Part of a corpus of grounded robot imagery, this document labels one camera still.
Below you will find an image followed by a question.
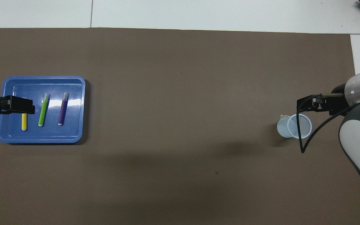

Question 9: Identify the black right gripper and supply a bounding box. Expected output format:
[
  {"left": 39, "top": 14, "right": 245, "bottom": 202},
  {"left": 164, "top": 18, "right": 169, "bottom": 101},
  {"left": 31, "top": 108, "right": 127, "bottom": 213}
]
[{"left": 297, "top": 84, "right": 348, "bottom": 116}]

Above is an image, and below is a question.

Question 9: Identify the green pen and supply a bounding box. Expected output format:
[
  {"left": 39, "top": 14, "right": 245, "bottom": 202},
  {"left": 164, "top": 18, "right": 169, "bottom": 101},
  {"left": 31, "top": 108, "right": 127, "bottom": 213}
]
[{"left": 38, "top": 93, "right": 50, "bottom": 127}]

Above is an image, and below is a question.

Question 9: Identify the purple pen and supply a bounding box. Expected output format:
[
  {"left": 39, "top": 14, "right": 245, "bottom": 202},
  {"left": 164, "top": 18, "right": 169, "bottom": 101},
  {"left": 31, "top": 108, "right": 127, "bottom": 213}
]
[{"left": 58, "top": 92, "right": 70, "bottom": 126}]

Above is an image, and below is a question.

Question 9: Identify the translucent plastic cup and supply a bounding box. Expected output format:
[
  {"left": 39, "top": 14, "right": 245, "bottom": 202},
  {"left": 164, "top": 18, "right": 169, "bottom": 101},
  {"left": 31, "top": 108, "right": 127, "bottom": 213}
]
[{"left": 277, "top": 114, "right": 312, "bottom": 139}]

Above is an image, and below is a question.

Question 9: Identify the blue plastic tray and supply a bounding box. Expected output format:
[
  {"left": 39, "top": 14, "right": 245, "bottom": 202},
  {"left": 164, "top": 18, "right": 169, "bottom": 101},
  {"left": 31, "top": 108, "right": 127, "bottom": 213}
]
[{"left": 0, "top": 76, "right": 86, "bottom": 144}]

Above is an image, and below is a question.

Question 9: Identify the brown table mat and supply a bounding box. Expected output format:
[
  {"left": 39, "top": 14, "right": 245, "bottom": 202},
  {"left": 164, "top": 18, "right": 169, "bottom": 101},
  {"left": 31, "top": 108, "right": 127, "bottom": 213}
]
[{"left": 0, "top": 27, "right": 360, "bottom": 225}]

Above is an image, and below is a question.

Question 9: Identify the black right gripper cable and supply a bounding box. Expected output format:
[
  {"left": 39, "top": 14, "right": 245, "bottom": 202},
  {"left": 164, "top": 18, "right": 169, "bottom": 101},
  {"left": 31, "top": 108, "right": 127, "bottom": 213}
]
[{"left": 296, "top": 93, "right": 360, "bottom": 153}]

